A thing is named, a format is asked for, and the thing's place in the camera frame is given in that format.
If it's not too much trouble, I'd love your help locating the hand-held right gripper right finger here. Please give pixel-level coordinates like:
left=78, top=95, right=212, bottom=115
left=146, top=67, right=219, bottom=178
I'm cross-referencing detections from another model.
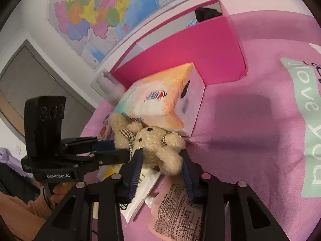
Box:
left=179, top=149, right=290, bottom=241

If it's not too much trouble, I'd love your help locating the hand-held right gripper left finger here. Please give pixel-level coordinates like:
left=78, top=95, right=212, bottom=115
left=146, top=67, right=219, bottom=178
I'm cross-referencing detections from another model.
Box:
left=35, top=151, right=144, bottom=241

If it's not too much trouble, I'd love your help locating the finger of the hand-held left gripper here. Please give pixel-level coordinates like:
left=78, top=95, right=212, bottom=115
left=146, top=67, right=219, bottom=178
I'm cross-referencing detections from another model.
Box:
left=63, top=136, right=116, bottom=153
left=54, top=149, right=133, bottom=171

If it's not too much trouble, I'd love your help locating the white yellow tube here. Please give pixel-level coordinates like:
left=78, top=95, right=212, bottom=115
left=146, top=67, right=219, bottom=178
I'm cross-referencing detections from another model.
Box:
left=97, top=164, right=162, bottom=224

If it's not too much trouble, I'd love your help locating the beige teddy bear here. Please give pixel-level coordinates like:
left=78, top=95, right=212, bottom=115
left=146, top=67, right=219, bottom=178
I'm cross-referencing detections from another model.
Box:
left=108, top=113, right=186, bottom=176

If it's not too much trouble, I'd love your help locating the pink pouch packet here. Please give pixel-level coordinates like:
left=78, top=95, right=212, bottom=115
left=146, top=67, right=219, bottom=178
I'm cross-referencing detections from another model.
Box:
left=145, top=181, right=208, bottom=241

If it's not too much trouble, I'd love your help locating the pink cardboard box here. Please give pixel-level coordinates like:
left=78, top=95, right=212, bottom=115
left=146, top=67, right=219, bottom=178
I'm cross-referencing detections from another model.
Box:
left=110, top=0, right=249, bottom=91

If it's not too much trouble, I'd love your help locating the black cloth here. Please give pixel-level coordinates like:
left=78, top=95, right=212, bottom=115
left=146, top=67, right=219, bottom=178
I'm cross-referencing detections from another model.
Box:
left=195, top=7, right=223, bottom=22

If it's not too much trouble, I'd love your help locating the person's left forearm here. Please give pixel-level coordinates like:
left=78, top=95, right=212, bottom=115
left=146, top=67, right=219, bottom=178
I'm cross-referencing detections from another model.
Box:
left=0, top=192, right=54, bottom=241

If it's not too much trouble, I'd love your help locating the person's left hand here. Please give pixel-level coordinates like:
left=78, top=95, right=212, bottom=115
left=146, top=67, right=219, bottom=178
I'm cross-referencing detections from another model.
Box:
left=41, top=180, right=79, bottom=211

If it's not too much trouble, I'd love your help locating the purple hanging garment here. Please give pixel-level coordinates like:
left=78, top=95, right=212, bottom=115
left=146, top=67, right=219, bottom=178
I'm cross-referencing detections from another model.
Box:
left=0, top=148, right=28, bottom=179

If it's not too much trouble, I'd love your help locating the grey wooden door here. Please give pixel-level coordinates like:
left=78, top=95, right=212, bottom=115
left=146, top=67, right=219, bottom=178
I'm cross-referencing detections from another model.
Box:
left=0, top=39, right=97, bottom=138

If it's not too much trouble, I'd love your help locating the dark hanging garment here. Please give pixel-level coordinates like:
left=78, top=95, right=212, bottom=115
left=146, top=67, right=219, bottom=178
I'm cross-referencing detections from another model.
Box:
left=0, top=163, right=41, bottom=202

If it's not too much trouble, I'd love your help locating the white spray bottle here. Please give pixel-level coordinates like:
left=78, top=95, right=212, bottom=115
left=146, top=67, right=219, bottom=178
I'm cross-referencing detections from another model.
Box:
left=90, top=70, right=127, bottom=106

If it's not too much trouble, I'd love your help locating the pastel tissue pack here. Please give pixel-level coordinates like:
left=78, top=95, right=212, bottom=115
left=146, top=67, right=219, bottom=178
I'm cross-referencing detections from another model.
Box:
left=113, top=62, right=206, bottom=137

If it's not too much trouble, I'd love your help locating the colourful wall map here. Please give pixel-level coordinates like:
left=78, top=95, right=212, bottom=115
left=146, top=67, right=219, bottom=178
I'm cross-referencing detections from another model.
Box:
left=48, top=0, right=261, bottom=71

